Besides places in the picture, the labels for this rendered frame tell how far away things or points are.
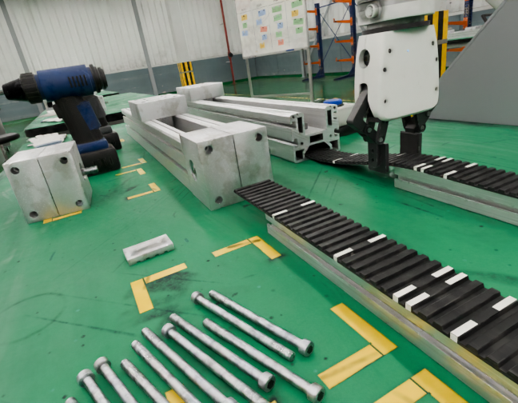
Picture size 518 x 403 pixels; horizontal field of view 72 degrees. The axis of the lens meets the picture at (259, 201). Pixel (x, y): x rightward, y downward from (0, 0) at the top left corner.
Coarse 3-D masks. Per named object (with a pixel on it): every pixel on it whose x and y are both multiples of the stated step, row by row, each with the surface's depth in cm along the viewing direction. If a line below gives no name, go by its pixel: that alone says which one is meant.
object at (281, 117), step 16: (224, 96) 109; (192, 112) 112; (208, 112) 98; (224, 112) 90; (240, 112) 78; (256, 112) 71; (272, 112) 65; (288, 112) 63; (304, 112) 68; (320, 112) 64; (336, 112) 63; (272, 128) 66; (288, 128) 61; (304, 128) 61; (320, 128) 65; (336, 128) 65; (272, 144) 68; (288, 144) 63; (304, 144) 62; (320, 144) 68; (336, 144) 66; (288, 160) 65; (304, 160) 63
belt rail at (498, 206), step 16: (400, 176) 46; (416, 176) 43; (432, 176) 41; (416, 192) 43; (432, 192) 41; (448, 192) 40; (464, 192) 38; (480, 192) 36; (464, 208) 38; (480, 208) 36; (496, 208) 35; (512, 208) 34; (512, 224) 34
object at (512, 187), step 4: (512, 184) 34; (516, 184) 34; (504, 188) 34; (508, 188) 34; (512, 188) 34; (516, 188) 34; (496, 192) 34; (500, 192) 34; (504, 192) 33; (508, 192) 33; (512, 192) 33; (516, 192) 33; (508, 196) 33; (512, 196) 33; (516, 196) 32
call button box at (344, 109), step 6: (342, 108) 74; (348, 108) 74; (336, 114) 73; (342, 114) 74; (348, 114) 75; (342, 120) 74; (342, 126) 75; (348, 126) 75; (336, 132) 74; (342, 132) 75; (348, 132) 76; (354, 132) 77
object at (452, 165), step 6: (450, 162) 42; (456, 162) 41; (462, 162) 41; (468, 162) 41; (438, 168) 40; (444, 168) 41; (450, 168) 40; (456, 168) 40; (432, 174) 40; (438, 174) 39
